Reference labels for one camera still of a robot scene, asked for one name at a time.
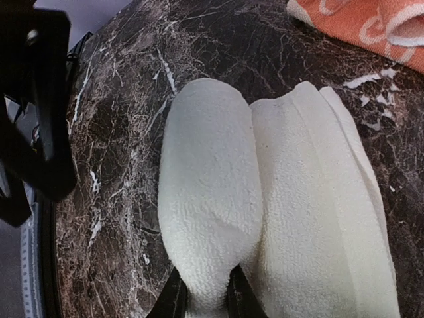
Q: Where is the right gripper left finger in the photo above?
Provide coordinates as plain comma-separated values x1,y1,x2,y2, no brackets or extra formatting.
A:
146,268,187,318

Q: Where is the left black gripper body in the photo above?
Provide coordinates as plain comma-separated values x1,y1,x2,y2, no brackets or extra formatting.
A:
1,1,76,227

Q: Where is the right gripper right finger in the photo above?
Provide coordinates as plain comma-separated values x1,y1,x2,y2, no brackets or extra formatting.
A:
227,265,268,318

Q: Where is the cream white towel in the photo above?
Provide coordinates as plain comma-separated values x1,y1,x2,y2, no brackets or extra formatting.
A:
158,78,400,317

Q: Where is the orange patterned towel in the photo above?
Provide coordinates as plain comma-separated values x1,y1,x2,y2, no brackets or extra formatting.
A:
286,0,423,74

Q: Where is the black front rail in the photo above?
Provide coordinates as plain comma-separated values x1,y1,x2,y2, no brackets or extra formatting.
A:
40,198,62,317

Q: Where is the white slotted cable duct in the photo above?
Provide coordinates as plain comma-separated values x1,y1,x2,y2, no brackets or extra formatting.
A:
21,184,44,317

